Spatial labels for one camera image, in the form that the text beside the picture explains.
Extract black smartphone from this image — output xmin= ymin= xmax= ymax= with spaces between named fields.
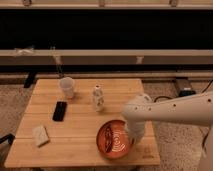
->
xmin=52 ymin=101 xmax=67 ymax=121

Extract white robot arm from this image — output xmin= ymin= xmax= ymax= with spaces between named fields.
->
xmin=122 ymin=92 xmax=213 ymax=171

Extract black object at left edge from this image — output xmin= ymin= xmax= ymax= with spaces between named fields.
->
xmin=0 ymin=134 xmax=15 ymax=144

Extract small white bottle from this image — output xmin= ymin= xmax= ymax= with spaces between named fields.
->
xmin=92 ymin=85 xmax=104 ymax=112

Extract beige sponge block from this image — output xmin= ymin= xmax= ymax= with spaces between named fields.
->
xmin=33 ymin=125 xmax=49 ymax=147

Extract orange ceramic bowl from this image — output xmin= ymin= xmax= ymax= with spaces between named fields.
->
xmin=96 ymin=120 xmax=133 ymax=159

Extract dark brown food piece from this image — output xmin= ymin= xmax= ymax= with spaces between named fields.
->
xmin=105 ymin=126 xmax=113 ymax=153

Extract black cable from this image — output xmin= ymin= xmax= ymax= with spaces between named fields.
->
xmin=153 ymin=79 xmax=213 ymax=103

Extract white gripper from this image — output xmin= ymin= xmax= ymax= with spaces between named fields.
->
xmin=125 ymin=121 xmax=145 ymax=144

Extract black power box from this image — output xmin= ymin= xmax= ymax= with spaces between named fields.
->
xmin=175 ymin=78 xmax=195 ymax=97

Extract wooden table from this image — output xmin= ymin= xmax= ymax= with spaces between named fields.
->
xmin=5 ymin=79 xmax=160 ymax=168

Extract white plastic cup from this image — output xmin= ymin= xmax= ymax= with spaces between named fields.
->
xmin=59 ymin=77 xmax=75 ymax=98

